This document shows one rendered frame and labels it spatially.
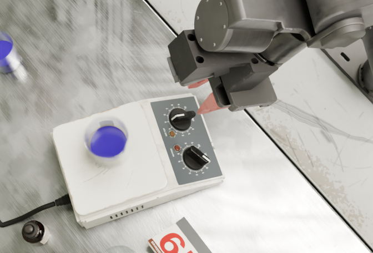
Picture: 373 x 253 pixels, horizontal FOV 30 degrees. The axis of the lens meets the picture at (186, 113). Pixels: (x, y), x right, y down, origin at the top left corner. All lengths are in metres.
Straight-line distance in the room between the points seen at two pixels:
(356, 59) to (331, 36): 0.36
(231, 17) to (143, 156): 0.28
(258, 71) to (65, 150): 0.28
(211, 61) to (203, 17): 0.05
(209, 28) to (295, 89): 0.35
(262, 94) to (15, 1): 0.43
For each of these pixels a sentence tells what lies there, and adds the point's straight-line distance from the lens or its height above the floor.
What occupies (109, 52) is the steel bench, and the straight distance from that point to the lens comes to 1.01.
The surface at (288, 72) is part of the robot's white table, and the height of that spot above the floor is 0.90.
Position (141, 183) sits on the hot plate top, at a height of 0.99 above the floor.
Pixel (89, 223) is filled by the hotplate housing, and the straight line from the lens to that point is 0.90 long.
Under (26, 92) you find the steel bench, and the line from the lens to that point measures 1.01.
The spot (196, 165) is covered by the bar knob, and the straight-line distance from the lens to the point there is 0.91.
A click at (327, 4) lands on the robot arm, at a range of 0.66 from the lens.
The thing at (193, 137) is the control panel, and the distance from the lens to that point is 0.92.
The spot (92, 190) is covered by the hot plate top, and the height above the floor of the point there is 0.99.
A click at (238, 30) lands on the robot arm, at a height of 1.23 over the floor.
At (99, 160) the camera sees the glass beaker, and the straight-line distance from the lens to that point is 0.83.
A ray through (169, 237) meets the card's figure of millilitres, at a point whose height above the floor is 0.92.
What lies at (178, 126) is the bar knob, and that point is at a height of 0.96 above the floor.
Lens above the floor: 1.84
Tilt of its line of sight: 74 degrees down
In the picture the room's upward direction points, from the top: 4 degrees clockwise
